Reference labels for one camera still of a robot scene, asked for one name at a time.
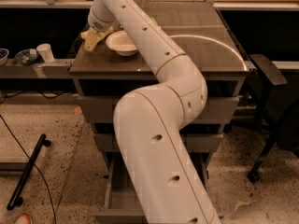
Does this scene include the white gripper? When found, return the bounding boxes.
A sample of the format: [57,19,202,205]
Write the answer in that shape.
[84,0,115,52]

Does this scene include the yellow sponge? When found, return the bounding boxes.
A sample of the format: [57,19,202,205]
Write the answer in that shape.
[80,30,93,44]

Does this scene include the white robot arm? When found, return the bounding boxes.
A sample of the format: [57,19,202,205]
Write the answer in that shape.
[88,0,221,224]

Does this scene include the top drawer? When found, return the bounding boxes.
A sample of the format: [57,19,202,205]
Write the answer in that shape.
[78,79,238,124]

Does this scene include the grey drawer cabinet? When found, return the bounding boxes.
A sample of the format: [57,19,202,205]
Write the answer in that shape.
[68,1,250,224]

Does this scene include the open bottom drawer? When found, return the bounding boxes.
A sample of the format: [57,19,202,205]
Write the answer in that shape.
[93,152,224,224]

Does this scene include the white paper cup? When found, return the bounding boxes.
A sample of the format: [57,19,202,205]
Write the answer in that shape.
[36,43,54,63]

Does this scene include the dark patterned bowl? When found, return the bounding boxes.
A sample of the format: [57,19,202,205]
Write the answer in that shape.
[14,49,40,66]

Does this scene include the blue white bowl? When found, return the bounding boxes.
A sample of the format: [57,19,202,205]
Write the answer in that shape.
[0,49,9,66]

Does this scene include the black bar on floor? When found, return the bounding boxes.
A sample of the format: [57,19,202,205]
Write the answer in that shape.
[7,134,51,211]

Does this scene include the red white shoe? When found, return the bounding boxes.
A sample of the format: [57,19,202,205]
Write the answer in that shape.
[14,214,33,224]

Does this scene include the black office chair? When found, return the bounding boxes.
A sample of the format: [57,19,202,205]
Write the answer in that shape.
[246,54,299,183]

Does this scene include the black floor cable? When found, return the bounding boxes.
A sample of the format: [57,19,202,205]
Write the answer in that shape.
[0,114,58,224]

